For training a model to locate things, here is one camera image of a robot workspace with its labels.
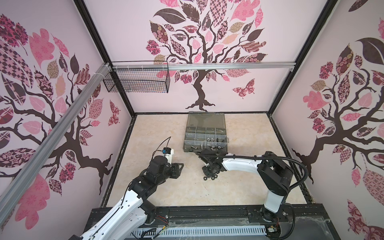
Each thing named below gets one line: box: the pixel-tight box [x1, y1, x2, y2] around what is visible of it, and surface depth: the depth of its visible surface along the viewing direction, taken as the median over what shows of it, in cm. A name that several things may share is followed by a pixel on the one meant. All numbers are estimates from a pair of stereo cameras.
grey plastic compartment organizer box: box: [183, 111, 230, 153], surface depth 106 cm
